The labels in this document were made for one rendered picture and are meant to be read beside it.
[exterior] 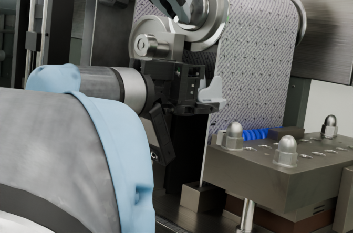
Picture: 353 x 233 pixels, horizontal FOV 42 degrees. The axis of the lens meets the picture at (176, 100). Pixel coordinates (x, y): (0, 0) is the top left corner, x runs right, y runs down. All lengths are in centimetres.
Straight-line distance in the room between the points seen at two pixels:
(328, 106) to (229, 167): 296
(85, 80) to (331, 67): 61
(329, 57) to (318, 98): 266
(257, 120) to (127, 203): 74
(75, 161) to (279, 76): 79
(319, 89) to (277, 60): 277
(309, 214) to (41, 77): 46
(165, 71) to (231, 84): 18
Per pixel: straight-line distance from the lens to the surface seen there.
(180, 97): 70
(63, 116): 22
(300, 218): 76
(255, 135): 87
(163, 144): 73
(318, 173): 75
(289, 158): 71
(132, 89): 64
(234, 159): 73
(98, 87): 60
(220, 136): 77
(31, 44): 104
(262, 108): 93
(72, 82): 58
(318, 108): 371
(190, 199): 83
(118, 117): 22
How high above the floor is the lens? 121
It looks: 8 degrees down
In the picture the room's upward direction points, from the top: 7 degrees clockwise
